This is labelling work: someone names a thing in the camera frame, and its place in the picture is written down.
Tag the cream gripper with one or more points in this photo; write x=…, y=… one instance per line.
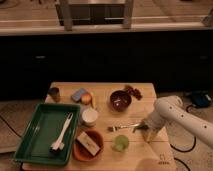
x=149, y=134

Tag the dark purple bowl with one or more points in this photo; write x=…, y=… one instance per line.
x=120, y=100

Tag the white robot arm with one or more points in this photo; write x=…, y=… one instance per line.
x=170, y=108

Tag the green plastic cup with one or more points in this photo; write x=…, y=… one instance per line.
x=120, y=143

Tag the white paper cup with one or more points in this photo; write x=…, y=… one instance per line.
x=89, y=117

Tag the silver fork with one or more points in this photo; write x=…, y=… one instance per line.
x=116, y=128

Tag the brown dried fruit pile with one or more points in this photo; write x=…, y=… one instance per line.
x=133, y=91

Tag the yellow banana toy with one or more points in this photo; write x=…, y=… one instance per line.
x=93, y=101

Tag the wooden block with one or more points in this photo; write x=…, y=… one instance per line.
x=91, y=141

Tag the orange clay bowl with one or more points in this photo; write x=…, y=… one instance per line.
x=81, y=154

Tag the orange fruit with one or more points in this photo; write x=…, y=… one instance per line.
x=86, y=98

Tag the white brush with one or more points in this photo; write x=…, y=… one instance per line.
x=58, y=144

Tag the dark small can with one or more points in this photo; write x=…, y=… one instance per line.
x=55, y=94

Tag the green plastic tray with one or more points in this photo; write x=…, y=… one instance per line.
x=43, y=130

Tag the wooden stool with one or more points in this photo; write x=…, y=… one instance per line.
x=94, y=12

